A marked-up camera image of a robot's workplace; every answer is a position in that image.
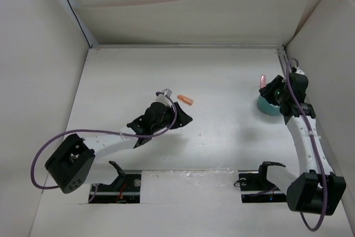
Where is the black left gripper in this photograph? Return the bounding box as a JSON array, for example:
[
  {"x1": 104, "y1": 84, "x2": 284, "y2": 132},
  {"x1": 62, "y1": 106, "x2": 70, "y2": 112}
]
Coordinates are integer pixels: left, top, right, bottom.
[{"x1": 151, "y1": 102, "x2": 191, "y2": 133}]

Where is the pink highlighter marker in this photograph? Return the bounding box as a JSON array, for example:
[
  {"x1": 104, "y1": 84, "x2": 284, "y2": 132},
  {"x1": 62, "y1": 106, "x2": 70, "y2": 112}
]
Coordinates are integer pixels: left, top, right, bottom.
[{"x1": 260, "y1": 75, "x2": 267, "y2": 89}]

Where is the orange highlighter marker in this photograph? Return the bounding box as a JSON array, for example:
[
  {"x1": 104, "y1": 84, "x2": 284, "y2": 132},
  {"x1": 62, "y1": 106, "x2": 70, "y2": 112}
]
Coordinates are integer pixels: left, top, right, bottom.
[{"x1": 177, "y1": 95, "x2": 194, "y2": 105}]

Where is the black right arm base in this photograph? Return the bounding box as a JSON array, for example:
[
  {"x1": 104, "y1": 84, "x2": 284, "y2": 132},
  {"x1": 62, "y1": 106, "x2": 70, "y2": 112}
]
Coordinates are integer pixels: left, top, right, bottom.
[{"x1": 234, "y1": 162, "x2": 296, "y2": 203}]

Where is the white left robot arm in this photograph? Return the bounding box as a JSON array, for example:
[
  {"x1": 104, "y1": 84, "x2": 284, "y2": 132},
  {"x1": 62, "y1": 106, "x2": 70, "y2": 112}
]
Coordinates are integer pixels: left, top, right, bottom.
[{"x1": 45, "y1": 102, "x2": 193, "y2": 194}]

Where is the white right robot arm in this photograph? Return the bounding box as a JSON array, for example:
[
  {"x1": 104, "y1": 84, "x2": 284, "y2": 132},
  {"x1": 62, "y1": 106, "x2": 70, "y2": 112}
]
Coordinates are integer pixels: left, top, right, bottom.
[{"x1": 256, "y1": 71, "x2": 346, "y2": 216}]

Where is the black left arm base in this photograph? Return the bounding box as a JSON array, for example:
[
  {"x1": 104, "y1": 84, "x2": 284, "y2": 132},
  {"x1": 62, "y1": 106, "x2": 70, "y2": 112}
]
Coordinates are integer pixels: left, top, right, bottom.
[{"x1": 88, "y1": 160, "x2": 142, "y2": 204}]

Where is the teal round divided container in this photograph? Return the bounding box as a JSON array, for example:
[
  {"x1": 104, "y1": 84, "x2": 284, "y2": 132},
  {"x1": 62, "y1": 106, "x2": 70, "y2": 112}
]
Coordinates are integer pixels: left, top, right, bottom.
[{"x1": 257, "y1": 95, "x2": 281, "y2": 116}]

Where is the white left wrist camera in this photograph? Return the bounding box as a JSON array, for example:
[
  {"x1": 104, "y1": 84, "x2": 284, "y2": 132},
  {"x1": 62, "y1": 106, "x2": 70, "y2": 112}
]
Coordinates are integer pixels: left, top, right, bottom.
[{"x1": 156, "y1": 88, "x2": 171, "y2": 106}]

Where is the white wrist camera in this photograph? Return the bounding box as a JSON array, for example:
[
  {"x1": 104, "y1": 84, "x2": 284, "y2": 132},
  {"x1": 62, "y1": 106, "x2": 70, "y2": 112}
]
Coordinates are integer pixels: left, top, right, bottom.
[
  {"x1": 156, "y1": 88, "x2": 171, "y2": 106},
  {"x1": 291, "y1": 67, "x2": 306, "y2": 75}
]

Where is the aluminium side rail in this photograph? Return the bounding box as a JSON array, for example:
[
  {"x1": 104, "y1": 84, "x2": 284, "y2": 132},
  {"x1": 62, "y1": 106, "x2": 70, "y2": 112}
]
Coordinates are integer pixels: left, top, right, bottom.
[{"x1": 277, "y1": 48, "x2": 320, "y2": 160}]

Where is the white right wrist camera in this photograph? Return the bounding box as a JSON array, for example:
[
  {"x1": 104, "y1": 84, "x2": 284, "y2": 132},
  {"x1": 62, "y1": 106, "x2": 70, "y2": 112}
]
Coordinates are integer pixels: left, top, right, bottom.
[{"x1": 291, "y1": 67, "x2": 306, "y2": 75}]

